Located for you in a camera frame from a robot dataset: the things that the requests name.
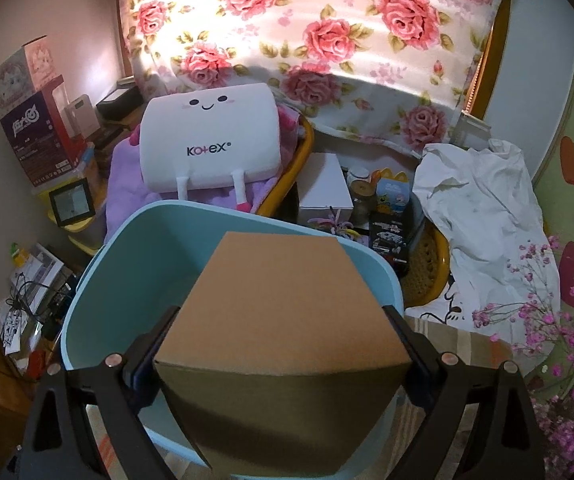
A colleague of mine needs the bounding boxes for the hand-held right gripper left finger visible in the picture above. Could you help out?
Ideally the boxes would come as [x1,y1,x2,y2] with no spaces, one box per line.
[17,305,182,480]

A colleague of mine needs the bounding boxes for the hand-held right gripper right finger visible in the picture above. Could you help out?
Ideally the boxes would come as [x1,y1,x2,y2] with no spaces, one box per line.
[382,304,550,480]

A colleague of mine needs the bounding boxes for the teal plastic tub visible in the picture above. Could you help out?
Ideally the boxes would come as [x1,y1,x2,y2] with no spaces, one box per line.
[61,199,406,480]

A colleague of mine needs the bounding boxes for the brown cardboard box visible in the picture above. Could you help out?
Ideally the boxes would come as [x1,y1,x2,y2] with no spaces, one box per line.
[153,230,414,478]

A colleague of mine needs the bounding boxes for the striped beige table blanket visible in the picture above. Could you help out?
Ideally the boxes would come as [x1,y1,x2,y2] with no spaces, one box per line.
[92,315,532,480]

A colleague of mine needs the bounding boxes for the white cartoon-print cloth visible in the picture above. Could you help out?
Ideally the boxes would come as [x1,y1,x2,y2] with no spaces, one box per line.
[407,280,472,331]

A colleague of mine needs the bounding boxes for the black printed box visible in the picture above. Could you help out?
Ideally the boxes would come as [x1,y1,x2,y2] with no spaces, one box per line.
[367,207,410,266]

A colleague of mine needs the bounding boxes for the pile of papers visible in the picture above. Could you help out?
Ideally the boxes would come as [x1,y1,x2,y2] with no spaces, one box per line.
[0,242,78,361]

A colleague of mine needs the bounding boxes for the glass vase with pink flowers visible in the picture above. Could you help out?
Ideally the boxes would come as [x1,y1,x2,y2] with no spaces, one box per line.
[472,232,574,461]

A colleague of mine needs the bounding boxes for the yellow plastic container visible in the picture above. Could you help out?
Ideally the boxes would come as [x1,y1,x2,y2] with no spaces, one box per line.
[37,180,110,256]

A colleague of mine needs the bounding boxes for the pink artificial lily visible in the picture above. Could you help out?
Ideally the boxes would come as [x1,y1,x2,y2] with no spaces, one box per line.
[307,210,362,246]

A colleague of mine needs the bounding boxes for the white crumpled garment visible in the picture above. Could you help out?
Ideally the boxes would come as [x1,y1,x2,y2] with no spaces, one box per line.
[412,137,560,376]

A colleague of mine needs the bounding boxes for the yellow and blue toy box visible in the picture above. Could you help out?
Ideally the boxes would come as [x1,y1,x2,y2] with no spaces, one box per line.
[372,170,412,216]

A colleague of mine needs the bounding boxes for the glass candle jar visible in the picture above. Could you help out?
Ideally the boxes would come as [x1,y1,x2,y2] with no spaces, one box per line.
[352,182,378,221]

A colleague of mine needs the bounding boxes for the white cardboard box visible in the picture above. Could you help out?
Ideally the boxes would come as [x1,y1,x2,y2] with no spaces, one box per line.
[297,152,355,226]

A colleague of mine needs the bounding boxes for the purple cardboard box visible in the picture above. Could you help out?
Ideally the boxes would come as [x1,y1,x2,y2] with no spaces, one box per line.
[0,77,85,188]

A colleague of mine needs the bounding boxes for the white smiley plush pillow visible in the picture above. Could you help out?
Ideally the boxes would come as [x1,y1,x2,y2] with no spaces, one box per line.
[137,82,288,211]

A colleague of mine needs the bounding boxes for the white electronic device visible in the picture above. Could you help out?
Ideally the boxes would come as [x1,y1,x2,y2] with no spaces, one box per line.
[64,95,98,141]

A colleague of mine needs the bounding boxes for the white and pink box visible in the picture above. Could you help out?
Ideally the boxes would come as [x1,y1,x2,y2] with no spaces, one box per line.
[0,35,50,108]

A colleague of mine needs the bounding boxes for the rose-print curtain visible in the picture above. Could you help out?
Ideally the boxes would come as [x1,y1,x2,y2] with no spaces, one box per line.
[102,0,515,153]

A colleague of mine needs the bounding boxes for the black tangled cable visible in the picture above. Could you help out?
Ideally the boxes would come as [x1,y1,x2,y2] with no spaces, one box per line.
[4,280,68,321]

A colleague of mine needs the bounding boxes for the black picture frame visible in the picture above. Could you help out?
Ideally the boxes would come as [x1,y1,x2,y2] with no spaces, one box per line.
[48,177,95,227]

